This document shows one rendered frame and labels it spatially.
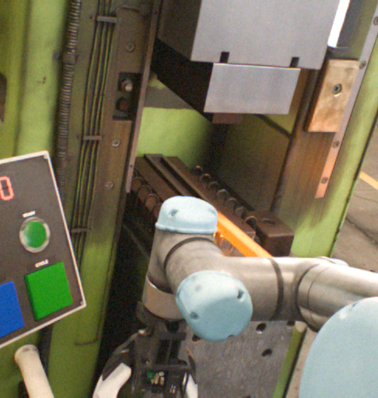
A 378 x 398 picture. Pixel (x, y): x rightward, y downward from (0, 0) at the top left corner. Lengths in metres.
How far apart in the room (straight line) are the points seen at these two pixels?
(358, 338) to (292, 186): 1.28
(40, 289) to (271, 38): 0.62
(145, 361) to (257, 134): 0.94
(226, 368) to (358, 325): 1.21
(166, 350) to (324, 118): 0.87
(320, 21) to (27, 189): 0.64
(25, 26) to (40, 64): 0.07
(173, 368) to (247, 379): 0.77
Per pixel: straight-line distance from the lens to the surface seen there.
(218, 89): 1.24
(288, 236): 1.51
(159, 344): 0.88
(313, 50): 1.33
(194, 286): 0.71
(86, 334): 1.60
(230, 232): 1.37
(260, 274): 0.74
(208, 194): 1.57
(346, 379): 0.38
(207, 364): 1.53
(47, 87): 1.26
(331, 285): 0.69
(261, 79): 1.28
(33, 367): 1.51
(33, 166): 1.10
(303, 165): 1.63
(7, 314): 1.05
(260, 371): 1.65
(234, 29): 1.22
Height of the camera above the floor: 1.63
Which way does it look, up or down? 25 degrees down
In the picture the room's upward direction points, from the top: 12 degrees clockwise
